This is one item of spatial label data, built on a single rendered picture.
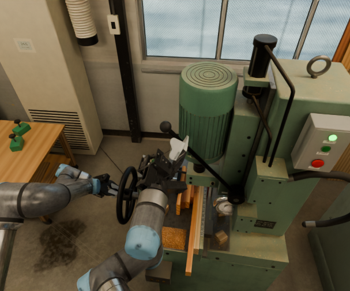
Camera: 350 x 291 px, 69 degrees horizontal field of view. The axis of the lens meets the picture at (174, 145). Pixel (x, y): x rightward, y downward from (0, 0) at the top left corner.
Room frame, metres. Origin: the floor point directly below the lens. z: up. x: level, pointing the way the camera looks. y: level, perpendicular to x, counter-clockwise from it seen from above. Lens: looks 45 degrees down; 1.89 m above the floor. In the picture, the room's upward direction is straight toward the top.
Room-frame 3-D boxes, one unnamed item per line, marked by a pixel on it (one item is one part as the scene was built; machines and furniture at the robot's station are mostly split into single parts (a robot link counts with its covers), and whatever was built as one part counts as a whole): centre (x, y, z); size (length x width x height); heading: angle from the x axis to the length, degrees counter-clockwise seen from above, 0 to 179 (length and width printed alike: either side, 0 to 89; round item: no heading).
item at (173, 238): (0.47, 0.02, 0.91); 0.12 x 0.09 x 0.03; 82
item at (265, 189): (0.50, -0.29, 1.23); 0.09 x 0.08 x 0.15; 82
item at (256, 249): (0.66, -0.22, 0.76); 0.57 x 0.45 x 0.09; 82
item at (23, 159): (1.31, 1.22, 0.32); 0.66 x 0.57 x 0.64; 174
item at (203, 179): (0.68, -0.12, 1.03); 0.14 x 0.07 x 0.09; 82
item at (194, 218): (0.63, -0.09, 0.92); 0.62 x 0.02 x 0.04; 172
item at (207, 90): (0.68, -0.10, 1.35); 0.18 x 0.18 x 0.31
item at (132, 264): (0.27, 0.08, 1.23); 0.11 x 0.08 x 0.11; 127
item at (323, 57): (0.64, -0.39, 1.55); 0.06 x 0.02 x 0.06; 82
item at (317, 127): (0.50, -0.40, 1.40); 0.10 x 0.06 x 0.16; 82
